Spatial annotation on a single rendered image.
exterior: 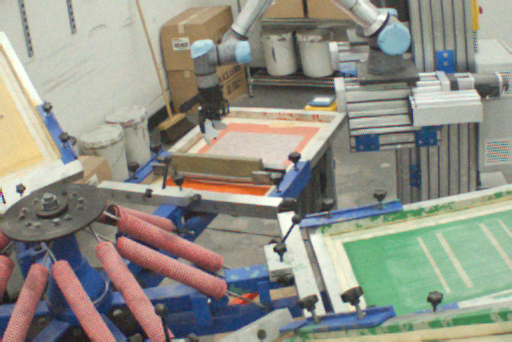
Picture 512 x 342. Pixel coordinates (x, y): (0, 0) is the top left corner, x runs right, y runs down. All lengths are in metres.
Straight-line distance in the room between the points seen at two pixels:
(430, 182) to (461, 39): 0.63
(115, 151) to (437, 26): 2.77
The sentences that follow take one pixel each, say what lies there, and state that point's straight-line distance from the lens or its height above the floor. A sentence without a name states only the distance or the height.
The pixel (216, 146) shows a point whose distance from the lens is 2.84.
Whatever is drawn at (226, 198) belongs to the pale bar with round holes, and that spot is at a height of 1.04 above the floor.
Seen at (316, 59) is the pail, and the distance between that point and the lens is 5.89.
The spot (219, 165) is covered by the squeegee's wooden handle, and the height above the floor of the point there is 1.03.
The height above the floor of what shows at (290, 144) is 0.95.
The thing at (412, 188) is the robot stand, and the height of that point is 0.66.
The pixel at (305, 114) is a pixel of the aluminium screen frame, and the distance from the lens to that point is 2.95.
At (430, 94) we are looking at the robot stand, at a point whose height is 1.18.
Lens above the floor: 2.07
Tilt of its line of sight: 26 degrees down
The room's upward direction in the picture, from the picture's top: 8 degrees counter-clockwise
